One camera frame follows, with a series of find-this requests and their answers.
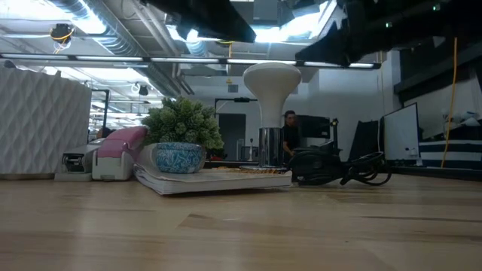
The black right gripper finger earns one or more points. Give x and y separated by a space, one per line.
335 49

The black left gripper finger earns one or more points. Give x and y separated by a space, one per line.
226 19

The brown spiral notebook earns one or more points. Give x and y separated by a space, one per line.
211 182

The grey ceiling box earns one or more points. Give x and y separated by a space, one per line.
265 9

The long linear light bar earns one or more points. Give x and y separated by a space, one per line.
109 58

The black tripod stand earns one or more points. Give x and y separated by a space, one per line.
334 128

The black monitor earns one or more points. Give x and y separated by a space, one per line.
314 126

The black ceiling spotlight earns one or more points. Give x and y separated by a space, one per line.
143 90

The black flat panel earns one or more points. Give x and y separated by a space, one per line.
363 139

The person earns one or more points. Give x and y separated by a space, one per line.
105 132
290 135

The white board panel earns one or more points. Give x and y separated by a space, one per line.
401 131

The green artificial succulent plant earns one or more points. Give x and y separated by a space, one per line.
182 120

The white bags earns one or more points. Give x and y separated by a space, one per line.
465 117

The blue patterned round tin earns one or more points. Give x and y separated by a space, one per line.
180 158

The translucent white plastic cup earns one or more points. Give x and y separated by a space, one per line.
147 158

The white textured pen cup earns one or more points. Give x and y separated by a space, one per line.
37 120

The silver air duct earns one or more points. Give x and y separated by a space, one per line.
109 32

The black background rig frame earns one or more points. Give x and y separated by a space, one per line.
233 100

